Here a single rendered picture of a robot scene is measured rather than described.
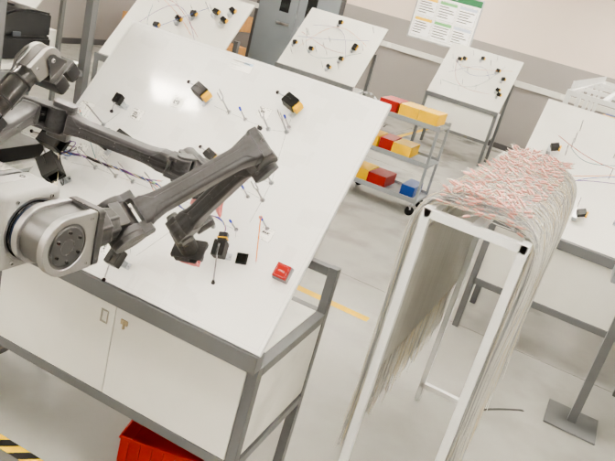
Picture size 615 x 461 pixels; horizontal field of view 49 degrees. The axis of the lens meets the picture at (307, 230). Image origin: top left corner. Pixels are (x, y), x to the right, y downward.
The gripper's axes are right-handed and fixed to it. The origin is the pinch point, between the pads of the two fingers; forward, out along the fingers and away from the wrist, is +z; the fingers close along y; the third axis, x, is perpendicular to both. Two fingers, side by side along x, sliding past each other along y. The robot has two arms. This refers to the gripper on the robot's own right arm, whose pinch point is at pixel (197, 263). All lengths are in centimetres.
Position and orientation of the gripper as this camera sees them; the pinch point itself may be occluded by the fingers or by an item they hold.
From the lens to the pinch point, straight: 211.5
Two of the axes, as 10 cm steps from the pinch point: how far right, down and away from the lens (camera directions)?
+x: -2.5, 8.3, -5.0
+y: -9.6, -1.5, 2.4
